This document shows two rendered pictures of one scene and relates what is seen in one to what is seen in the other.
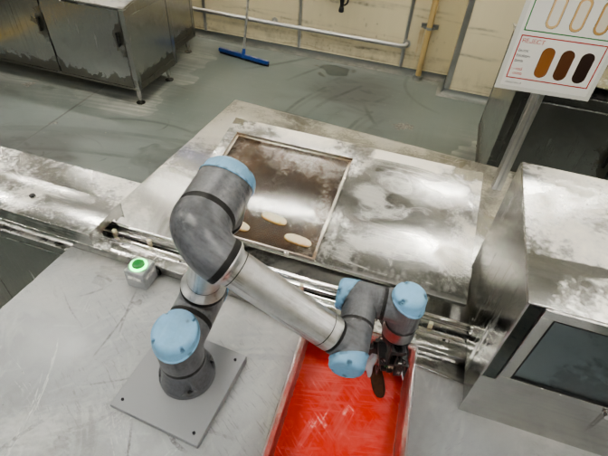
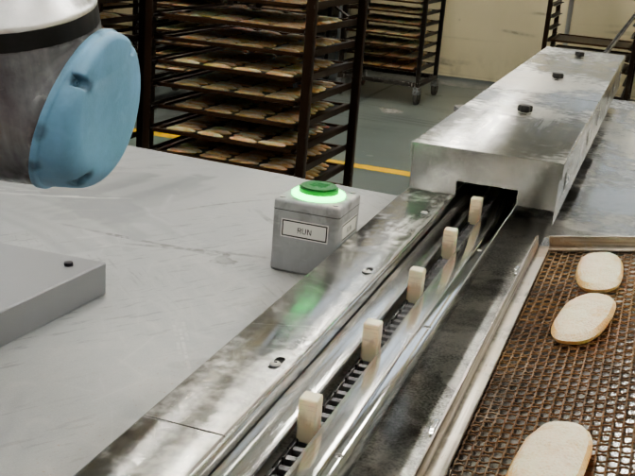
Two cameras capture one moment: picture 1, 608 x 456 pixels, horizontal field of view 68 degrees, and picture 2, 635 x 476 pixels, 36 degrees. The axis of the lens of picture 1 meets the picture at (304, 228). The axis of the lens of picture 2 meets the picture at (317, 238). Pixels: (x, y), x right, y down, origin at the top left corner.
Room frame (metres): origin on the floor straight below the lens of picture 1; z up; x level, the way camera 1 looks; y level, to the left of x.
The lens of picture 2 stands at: (0.98, -0.45, 1.16)
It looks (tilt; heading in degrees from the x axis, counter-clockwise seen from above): 18 degrees down; 93
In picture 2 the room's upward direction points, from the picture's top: 5 degrees clockwise
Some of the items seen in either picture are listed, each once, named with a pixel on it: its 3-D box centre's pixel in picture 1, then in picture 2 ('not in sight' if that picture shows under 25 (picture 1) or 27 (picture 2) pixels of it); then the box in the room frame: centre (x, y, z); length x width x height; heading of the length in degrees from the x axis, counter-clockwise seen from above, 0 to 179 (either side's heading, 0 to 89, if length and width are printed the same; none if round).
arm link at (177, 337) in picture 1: (179, 340); not in sight; (0.60, 0.29, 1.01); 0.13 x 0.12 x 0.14; 168
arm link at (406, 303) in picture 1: (404, 308); not in sight; (0.61, -0.24, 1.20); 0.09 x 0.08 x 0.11; 78
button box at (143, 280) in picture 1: (142, 275); (317, 246); (0.93, 0.52, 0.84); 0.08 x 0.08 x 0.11; 75
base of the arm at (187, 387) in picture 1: (185, 365); not in sight; (0.60, 0.29, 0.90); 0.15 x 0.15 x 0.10
